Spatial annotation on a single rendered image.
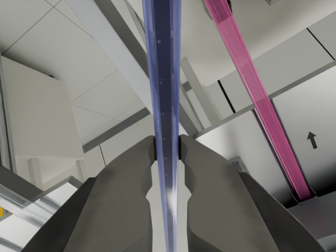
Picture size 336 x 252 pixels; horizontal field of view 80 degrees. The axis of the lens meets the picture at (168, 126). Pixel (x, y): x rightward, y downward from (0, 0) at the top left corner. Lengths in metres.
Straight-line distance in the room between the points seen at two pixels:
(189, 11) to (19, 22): 0.92
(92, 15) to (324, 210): 0.33
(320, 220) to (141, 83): 0.26
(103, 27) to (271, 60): 2.00
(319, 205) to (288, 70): 1.83
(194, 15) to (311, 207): 0.51
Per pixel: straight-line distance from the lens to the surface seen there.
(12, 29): 1.34
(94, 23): 0.20
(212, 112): 0.63
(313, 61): 2.16
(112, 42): 0.19
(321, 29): 2.31
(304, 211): 0.33
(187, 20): 0.63
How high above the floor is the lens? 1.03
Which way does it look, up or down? 20 degrees down
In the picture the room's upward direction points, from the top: 156 degrees clockwise
